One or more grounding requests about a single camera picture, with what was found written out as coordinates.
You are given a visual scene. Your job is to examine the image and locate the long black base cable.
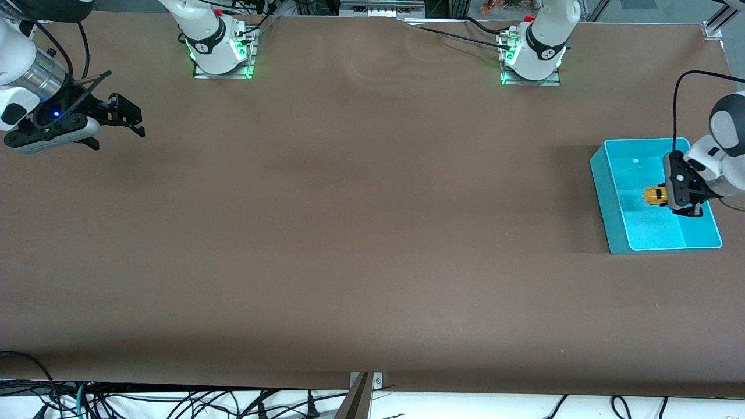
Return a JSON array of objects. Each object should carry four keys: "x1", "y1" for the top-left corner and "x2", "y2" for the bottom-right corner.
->
[{"x1": 407, "y1": 22, "x2": 513, "y2": 54}]

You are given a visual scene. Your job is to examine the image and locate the colourful background items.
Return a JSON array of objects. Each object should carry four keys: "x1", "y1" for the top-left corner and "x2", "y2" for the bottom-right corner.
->
[{"x1": 480, "y1": 0, "x2": 539, "y2": 15}]

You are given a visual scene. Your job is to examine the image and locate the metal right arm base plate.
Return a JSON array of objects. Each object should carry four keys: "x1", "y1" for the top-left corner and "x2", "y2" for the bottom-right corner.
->
[{"x1": 193, "y1": 26, "x2": 257, "y2": 80}]

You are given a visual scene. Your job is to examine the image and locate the grey metal frame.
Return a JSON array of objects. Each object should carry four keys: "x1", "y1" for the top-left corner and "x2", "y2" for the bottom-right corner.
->
[{"x1": 339, "y1": 0, "x2": 427, "y2": 18}]

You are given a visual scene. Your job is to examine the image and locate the teal plastic storage bin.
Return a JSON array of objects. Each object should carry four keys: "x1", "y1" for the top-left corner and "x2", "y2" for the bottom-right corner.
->
[{"x1": 589, "y1": 137, "x2": 723, "y2": 255}]

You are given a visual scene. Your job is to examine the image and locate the black cables at right base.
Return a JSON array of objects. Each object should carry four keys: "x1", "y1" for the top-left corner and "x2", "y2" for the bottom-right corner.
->
[{"x1": 236, "y1": 0, "x2": 281, "y2": 40}]

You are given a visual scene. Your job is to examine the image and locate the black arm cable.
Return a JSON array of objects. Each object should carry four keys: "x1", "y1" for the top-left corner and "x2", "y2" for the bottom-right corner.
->
[
  {"x1": 12, "y1": 0, "x2": 95, "y2": 126},
  {"x1": 673, "y1": 70, "x2": 741, "y2": 155}
]

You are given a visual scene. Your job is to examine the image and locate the short black base cable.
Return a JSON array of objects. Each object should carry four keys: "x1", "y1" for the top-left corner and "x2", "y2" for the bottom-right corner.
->
[{"x1": 463, "y1": 16, "x2": 508, "y2": 37}]

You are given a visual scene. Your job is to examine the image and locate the black looped floor cable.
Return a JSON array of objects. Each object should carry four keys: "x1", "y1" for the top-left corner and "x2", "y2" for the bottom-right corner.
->
[{"x1": 0, "y1": 351, "x2": 59, "y2": 419}]

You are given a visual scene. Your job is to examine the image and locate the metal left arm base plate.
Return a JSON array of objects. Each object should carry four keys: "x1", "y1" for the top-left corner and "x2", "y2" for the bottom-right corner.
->
[{"x1": 501, "y1": 28, "x2": 562, "y2": 87}]

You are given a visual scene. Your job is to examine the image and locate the dark metal beam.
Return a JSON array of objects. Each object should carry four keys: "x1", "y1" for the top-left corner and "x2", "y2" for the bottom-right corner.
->
[{"x1": 334, "y1": 372, "x2": 373, "y2": 419}]

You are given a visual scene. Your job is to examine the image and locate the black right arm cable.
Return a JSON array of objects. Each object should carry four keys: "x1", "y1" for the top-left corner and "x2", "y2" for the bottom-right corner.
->
[{"x1": 12, "y1": 0, "x2": 95, "y2": 126}]

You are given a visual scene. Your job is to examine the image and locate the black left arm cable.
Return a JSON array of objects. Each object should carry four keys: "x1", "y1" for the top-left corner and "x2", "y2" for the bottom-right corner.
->
[{"x1": 673, "y1": 70, "x2": 741, "y2": 155}]

